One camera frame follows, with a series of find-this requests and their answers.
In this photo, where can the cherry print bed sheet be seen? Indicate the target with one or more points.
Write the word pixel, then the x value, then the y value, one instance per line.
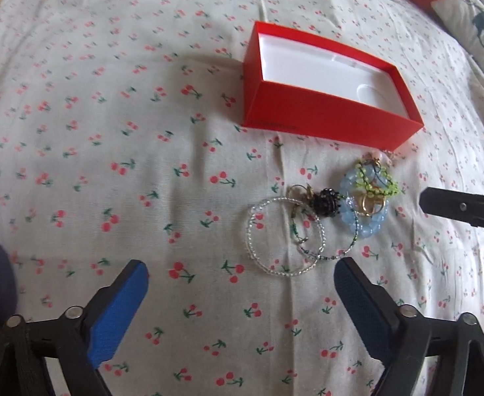
pixel 121 137

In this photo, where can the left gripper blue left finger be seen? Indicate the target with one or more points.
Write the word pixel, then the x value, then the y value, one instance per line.
pixel 81 339

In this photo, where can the deer print pillow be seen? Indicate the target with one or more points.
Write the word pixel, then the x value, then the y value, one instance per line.
pixel 464 19

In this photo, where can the black flower hair clip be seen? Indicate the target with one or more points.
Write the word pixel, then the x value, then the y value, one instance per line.
pixel 326 202

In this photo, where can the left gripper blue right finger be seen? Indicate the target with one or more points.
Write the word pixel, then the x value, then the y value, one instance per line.
pixel 401 338

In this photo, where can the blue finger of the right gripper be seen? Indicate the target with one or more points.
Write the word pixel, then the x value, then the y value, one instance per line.
pixel 453 205

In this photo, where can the red jewelry box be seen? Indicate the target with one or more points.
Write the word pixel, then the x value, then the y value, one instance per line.
pixel 301 83

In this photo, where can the small gold charm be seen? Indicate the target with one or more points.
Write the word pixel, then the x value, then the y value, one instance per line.
pixel 304 193

